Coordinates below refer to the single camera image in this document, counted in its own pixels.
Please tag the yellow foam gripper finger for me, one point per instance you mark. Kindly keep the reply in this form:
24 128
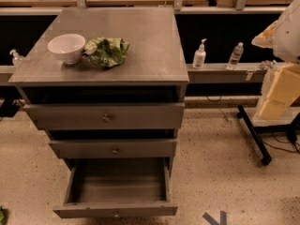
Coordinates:
283 91

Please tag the green jalapeno chip bag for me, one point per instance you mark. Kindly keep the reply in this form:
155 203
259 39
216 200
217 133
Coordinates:
106 52

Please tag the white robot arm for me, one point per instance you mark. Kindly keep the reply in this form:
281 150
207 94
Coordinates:
286 36

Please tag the grey drawer cabinet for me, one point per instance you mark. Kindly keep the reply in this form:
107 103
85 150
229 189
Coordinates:
154 70

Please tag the grey open bottom drawer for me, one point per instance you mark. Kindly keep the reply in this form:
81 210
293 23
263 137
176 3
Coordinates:
118 188

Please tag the grey top drawer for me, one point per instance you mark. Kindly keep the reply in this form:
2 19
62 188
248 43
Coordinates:
106 116

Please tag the crumpled clear plastic wrap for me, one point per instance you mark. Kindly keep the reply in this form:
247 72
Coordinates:
266 64

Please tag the clear plastic water bottle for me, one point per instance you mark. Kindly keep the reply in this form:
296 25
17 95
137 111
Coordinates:
235 56

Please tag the black stand base leg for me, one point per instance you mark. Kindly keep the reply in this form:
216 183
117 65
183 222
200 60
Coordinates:
266 158

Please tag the white pump lotion bottle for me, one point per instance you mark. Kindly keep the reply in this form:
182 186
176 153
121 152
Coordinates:
199 55

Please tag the white ceramic bowl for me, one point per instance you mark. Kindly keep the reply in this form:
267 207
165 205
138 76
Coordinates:
67 48

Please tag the clear pump dispenser bottle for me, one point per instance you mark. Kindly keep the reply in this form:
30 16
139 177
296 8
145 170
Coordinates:
16 58

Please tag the green object at floor edge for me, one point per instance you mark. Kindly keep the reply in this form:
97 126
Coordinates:
2 216

